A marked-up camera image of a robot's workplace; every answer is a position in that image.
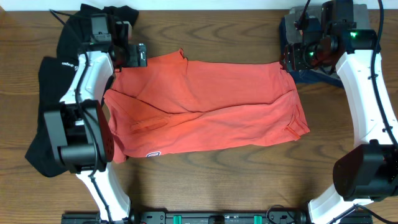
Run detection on folded dark blue jeans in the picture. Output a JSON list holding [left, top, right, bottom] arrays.
[[279, 17, 344, 88]]

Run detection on red orange t-shirt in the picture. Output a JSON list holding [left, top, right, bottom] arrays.
[[104, 50, 309, 163]]

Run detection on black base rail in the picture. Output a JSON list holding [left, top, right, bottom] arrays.
[[60, 207, 373, 224]]

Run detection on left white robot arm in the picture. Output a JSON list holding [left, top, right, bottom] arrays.
[[44, 13, 147, 223]]

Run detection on folded grey garment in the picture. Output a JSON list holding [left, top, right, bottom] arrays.
[[284, 4, 371, 44]]

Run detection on black t-shirt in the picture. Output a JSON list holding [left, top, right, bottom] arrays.
[[25, 4, 139, 177]]

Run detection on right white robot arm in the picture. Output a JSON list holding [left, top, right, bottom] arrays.
[[280, 1, 397, 223]]

